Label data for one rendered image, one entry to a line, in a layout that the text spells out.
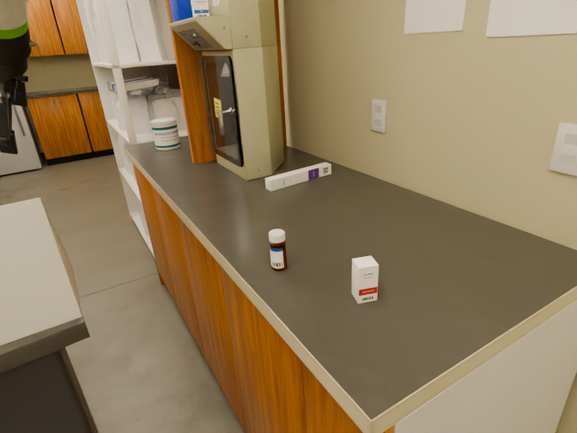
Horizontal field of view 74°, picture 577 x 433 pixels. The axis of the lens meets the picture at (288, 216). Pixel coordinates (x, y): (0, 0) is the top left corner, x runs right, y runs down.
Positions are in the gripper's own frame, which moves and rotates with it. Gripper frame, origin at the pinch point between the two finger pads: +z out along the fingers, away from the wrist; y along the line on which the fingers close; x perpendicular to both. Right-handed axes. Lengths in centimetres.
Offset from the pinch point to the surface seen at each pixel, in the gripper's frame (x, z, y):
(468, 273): 90, -27, 44
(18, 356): 6.5, 8.1, 47.5
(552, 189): 116, -39, 27
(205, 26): 44, -4, -48
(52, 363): 12, 19, 48
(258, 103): 67, 12, -37
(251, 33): 60, -5, -51
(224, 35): 51, -3, -48
